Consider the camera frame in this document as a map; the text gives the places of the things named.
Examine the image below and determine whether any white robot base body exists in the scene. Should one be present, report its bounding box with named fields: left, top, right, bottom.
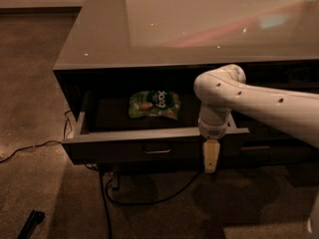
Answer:
left=306, top=193, right=319, bottom=239

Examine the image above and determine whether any thick black looping cable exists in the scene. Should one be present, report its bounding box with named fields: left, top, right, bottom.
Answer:
left=99, top=164, right=203, bottom=239

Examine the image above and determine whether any thin black floor cable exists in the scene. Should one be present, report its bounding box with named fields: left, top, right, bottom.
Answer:
left=0, top=109, right=73, bottom=164

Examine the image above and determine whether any green snack bag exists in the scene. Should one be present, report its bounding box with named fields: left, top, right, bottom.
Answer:
left=129, top=91, right=181, bottom=120

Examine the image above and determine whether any black bar on floor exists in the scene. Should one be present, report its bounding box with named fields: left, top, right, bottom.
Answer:
left=17, top=210, right=45, bottom=239

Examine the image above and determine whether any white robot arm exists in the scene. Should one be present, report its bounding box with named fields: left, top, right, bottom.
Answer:
left=193, top=64, right=319, bottom=148

